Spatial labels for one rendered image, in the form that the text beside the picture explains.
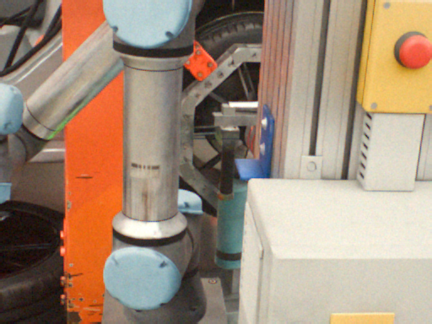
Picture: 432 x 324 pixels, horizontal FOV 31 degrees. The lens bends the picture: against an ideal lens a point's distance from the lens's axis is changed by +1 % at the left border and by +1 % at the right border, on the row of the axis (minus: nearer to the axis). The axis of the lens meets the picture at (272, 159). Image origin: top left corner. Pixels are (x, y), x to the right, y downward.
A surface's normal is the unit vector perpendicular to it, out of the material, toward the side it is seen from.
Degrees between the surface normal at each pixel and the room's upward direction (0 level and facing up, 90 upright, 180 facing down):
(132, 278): 98
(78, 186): 90
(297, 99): 90
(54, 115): 105
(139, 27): 80
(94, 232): 90
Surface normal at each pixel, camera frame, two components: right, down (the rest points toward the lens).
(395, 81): 0.15, 0.35
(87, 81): 0.15, 0.56
